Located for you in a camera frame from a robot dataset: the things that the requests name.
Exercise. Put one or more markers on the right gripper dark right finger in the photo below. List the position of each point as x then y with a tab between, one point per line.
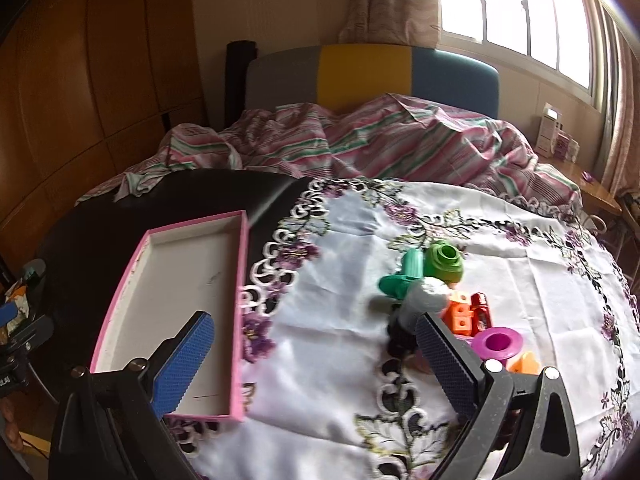
454	364

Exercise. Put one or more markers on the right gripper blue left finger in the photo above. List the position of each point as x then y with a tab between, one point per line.
174	364

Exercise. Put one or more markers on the magenta perforated funnel toy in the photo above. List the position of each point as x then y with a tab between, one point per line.
497	343

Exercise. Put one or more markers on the orange plastic scoop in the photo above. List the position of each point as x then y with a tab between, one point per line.
526	363

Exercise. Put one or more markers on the orange building block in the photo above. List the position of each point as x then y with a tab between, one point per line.
458	317

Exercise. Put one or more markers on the grey capped black bottle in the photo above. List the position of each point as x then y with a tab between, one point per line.
428	295

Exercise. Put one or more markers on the pink shallow cardboard box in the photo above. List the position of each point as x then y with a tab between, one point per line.
176	270

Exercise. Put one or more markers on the teal ribbed funnel toy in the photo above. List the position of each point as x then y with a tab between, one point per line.
411	270

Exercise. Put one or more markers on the green toy camera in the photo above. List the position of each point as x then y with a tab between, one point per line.
443	261

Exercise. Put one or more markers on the red metal cylinder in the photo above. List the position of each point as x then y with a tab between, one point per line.
481	319

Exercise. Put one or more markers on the white embroidered floral tablecloth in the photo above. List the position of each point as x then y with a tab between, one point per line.
333	384

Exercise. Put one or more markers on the wooden bedside table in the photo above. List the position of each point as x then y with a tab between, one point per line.
595	197

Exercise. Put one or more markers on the pink striped bed sheet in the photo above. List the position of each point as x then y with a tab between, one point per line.
391	137

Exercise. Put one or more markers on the white box on nightstand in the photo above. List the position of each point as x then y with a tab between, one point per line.
549	128

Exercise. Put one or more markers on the wooden wardrobe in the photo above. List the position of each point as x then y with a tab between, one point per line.
88	89

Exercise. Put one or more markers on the grey yellow blue headboard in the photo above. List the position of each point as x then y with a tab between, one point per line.
341	77

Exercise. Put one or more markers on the pink curtain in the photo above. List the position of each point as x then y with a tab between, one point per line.
414	23

